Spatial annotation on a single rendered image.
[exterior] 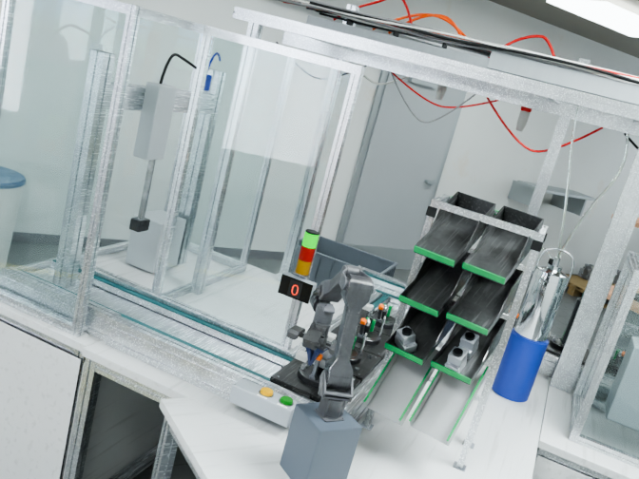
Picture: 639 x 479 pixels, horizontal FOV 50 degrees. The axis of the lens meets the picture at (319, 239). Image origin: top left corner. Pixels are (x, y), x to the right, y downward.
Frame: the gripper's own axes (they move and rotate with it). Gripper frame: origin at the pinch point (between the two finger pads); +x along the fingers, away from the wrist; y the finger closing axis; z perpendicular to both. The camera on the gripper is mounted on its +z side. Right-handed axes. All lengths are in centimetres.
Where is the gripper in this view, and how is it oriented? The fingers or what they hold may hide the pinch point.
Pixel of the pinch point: (312, 355)
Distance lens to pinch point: 217.8
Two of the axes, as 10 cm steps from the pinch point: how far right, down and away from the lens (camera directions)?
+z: -3.7, 1.4, -9.2
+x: -2.5, 9.4, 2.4
